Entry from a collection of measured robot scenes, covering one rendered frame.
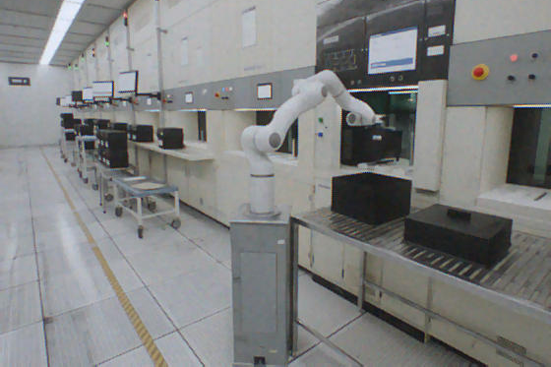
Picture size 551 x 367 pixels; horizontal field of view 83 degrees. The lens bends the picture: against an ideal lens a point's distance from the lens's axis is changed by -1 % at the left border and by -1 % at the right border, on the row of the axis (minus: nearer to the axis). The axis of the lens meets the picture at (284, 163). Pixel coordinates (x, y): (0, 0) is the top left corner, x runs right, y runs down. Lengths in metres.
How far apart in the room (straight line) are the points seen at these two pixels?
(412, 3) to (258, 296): 1.63
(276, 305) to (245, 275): 0.21
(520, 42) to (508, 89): 0.18
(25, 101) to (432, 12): 13.99
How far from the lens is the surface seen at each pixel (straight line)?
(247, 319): 1.70
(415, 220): 1.26
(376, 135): 2.13
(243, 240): 1.51
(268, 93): 2.59
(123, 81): 4.69
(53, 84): 14.77
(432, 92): 1.68
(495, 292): 1.09
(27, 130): 14.71
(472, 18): 1.74
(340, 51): 2.09
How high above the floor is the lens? 1.25
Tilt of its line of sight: 9 degrees down
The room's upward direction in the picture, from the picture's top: straight up
